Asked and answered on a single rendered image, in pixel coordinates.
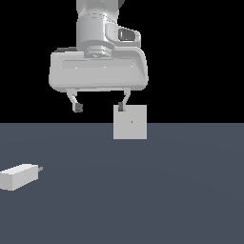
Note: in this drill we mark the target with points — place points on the white square block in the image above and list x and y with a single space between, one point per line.
132 122

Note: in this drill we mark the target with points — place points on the white charger block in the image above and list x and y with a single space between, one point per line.
19 176

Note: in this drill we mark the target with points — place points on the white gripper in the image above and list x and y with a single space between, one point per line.
95 73

